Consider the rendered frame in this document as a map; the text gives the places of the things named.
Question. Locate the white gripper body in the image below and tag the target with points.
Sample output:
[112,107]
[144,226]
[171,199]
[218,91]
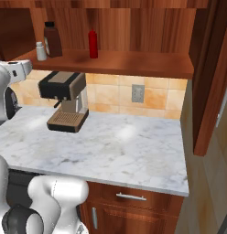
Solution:
[23,65]

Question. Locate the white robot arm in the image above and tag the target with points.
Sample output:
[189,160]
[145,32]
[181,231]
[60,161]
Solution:
[62,195]

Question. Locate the white shaker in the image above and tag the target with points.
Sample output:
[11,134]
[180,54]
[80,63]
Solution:
[41,52]

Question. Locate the brown paprika bottle black cap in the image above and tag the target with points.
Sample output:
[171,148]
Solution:
[53,41]

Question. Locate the red ketchup bottle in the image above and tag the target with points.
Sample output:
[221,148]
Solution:
[93,44]

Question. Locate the black and beige coffee machine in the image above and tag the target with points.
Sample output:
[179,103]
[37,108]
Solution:
[67,100]

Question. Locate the dark dishwasher front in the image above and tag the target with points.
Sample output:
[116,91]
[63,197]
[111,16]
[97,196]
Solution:
[20,186]

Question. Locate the wooden base cupboard door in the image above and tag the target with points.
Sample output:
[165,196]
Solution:
[133,221]

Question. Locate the wooden drawer front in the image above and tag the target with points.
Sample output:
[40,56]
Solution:
[161,199]

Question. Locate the tall light wood panel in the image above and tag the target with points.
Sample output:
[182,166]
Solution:
[203,189]

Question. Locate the wooden wall cabinet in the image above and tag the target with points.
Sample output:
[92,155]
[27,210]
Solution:
[133,33]

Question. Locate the grey wall outlet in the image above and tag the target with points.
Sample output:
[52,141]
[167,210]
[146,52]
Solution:
[138,93]

